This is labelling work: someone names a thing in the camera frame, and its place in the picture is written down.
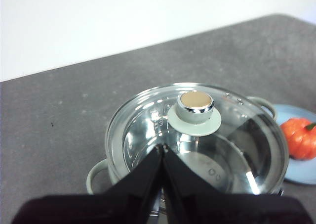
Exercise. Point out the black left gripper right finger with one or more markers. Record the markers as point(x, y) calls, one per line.
point(222, 209)

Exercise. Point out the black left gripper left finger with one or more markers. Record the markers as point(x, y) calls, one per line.
point(111, 206)

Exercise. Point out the orange toy pumpkin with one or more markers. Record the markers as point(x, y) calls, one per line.
point(298, 140)

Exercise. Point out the glass lid with green knob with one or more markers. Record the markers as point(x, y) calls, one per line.
point(195, 107)

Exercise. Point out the pale green electric steamer pot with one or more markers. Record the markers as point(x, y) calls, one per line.
point(96, 174)

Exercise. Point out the blue round plate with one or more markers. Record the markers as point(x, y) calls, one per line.
point(301, 172)

